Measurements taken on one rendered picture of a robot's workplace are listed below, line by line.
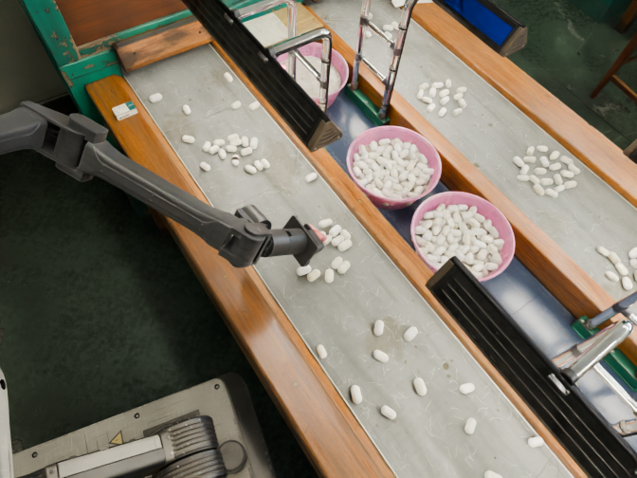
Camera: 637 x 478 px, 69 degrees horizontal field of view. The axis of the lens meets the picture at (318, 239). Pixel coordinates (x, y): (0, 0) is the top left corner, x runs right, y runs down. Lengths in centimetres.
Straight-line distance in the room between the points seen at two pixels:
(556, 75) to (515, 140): 163
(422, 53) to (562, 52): 170
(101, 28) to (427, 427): 135
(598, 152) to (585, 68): 171
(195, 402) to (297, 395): 40
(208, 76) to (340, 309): 88
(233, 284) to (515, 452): 71
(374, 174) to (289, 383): 62
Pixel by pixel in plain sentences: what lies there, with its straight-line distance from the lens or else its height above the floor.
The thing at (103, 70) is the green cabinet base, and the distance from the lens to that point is 163.
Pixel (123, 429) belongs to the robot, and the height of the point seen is 47.
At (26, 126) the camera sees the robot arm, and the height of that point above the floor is 114.
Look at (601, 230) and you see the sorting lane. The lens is 146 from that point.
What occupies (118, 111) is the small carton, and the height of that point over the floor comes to 78.
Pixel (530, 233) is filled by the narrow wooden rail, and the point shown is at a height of 76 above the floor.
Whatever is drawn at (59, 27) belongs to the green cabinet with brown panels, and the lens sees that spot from 152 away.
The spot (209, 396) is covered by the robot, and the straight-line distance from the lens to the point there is 134.
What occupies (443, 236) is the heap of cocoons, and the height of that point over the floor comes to 74.
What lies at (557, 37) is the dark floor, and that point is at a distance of 343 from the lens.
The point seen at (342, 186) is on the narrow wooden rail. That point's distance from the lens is 126.
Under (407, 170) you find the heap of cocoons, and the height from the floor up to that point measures 72.
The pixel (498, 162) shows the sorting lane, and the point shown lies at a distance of 146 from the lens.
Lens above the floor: 177
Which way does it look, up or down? 60 degrees down
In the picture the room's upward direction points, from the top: 6 degrees clockwise
